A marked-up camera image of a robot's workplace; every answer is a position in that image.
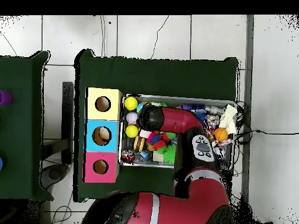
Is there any silver wire mesh bin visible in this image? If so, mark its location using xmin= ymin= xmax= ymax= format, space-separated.
xmin=118 ymin=93 xmax=238 ymax=172

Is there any yellow ball with seam lines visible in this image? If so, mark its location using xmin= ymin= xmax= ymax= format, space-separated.
xmin=125 ymin=124 xmax=140 ymax=138

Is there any toy hamburger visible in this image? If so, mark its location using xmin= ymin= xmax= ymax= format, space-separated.
xmin=133 ymin=135 xmax=146 ymax=152

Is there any black power cable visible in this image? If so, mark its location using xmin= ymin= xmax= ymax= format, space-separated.
xmin=234 ymin=129 xmax=299 ymax=144

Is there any crushed red drink can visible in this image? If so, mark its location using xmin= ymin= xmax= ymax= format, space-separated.
xmin=121 ymin=149 xmax=135 ymax=163

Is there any wooden box with three holes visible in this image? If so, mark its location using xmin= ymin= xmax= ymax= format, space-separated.
xmin=82 ymin=87 xmax=123 ymax=184

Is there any beige rounded object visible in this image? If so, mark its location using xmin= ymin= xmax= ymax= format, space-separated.
xmin=98 ymin=127 xmax=112 ymax=142

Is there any black upright panel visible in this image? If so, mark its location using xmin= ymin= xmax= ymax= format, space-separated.
xmin=61 ymin=81 xmax=74 ymax=164

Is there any purple cup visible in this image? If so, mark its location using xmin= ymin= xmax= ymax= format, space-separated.
xmin=0 ymin=90 xmax=14 ymax=106

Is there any orange toy basketball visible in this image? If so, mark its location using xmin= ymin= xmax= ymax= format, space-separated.
xmin=213 ymin=127 xmax=229 ymax=142

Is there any dark green tablecloth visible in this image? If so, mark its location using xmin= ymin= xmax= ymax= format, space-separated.
xmin=0 ymin=50 xmax=55 ymax=202
xmin=74 ymin=49 xmax=239 ymax=203

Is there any white toy baseball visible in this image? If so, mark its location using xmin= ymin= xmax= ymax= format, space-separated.
xmin=126 ymin=111 xmax=138 ymax=125

